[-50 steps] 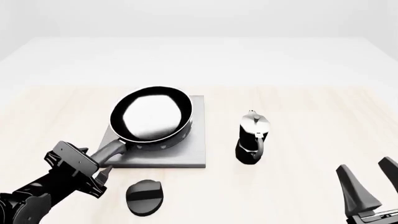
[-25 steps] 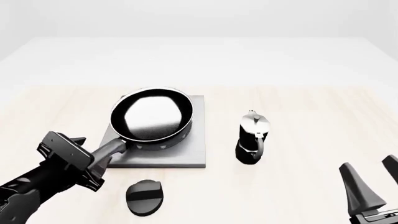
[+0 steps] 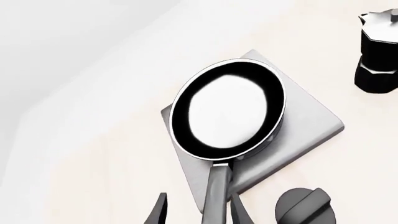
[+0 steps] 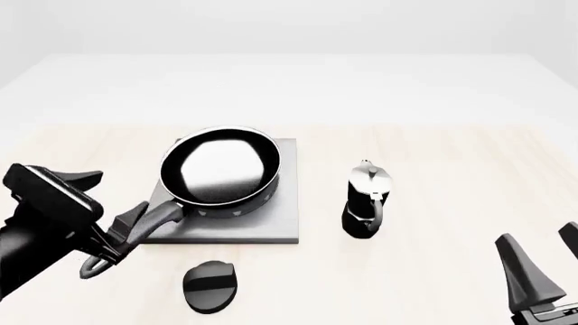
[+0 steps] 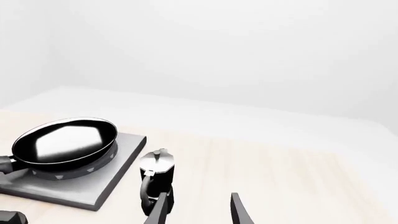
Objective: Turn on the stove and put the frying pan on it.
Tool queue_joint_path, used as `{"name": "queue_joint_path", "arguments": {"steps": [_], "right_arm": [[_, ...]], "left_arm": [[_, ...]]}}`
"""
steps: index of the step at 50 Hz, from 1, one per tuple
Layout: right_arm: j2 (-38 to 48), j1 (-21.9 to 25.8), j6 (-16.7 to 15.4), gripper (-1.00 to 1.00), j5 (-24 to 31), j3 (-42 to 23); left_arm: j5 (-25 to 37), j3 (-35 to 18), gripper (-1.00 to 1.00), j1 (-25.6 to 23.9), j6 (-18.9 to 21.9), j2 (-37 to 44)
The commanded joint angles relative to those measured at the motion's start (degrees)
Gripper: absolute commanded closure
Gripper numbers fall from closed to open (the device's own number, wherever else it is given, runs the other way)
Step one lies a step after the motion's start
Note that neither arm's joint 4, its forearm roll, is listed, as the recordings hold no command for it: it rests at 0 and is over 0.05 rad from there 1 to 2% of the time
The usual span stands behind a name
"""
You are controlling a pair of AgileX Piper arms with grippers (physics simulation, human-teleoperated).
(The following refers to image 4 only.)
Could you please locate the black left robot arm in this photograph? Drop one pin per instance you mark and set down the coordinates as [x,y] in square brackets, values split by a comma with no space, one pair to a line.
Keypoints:
[27,247]

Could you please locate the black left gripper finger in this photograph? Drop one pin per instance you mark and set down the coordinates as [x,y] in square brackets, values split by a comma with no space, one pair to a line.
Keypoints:
[86,180]
[122,227]

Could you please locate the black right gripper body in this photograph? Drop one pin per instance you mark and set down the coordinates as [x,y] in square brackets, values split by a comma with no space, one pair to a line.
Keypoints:
[555,316]

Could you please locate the black and silver moka pot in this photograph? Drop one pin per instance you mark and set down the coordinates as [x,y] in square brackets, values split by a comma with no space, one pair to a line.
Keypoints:
[363,203]

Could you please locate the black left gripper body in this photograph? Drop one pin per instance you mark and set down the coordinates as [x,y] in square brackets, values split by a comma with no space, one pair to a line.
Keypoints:
[54,193]

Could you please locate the black frying pan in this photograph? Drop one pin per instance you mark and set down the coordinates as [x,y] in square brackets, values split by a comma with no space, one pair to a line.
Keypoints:
[221,166]

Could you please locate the round black stove knob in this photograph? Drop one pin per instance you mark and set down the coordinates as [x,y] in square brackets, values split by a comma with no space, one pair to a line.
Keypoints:
[210,287]

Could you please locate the flat grey stove plate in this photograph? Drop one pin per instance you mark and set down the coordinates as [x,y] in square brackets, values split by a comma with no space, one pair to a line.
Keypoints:
[271,227]

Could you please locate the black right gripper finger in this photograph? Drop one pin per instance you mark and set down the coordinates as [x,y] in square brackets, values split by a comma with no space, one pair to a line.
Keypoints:
[571,237]
[526,281]

